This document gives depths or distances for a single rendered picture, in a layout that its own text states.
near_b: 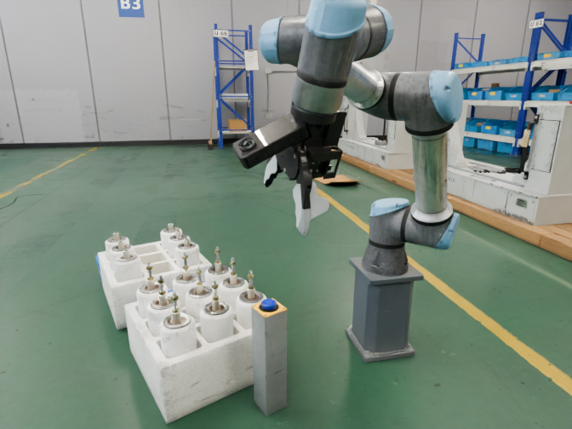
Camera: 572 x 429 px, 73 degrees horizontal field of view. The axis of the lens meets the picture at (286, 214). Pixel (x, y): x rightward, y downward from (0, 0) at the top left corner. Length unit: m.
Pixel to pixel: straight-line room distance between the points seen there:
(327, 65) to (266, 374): 0.81
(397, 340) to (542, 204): 1.67
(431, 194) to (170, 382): 0.86
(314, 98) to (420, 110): 0.45
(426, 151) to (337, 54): 0.55
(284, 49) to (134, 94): 6.87
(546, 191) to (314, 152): 2.34
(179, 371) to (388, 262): 0.69
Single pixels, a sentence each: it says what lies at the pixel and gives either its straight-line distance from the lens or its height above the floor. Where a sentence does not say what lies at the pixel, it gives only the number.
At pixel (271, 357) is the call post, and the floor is 0.19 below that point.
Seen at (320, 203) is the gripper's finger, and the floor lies 0.68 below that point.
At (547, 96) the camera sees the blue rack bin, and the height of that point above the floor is 0.85.
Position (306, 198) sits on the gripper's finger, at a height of 0.69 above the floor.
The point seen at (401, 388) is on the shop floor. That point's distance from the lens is 1.33.
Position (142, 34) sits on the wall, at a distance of 7.56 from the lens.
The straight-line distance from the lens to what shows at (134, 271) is 1.60.
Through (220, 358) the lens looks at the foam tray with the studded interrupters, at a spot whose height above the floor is 0.14.
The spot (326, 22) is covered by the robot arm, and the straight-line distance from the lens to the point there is 0.55.
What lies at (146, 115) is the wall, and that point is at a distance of 7.50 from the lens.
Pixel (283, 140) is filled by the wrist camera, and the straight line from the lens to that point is 0.59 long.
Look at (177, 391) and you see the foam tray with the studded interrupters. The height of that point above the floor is 0.09.
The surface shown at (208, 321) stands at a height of 0.24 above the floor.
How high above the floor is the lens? 0.85
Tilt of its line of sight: 17 degrees down
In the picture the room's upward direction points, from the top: straight up
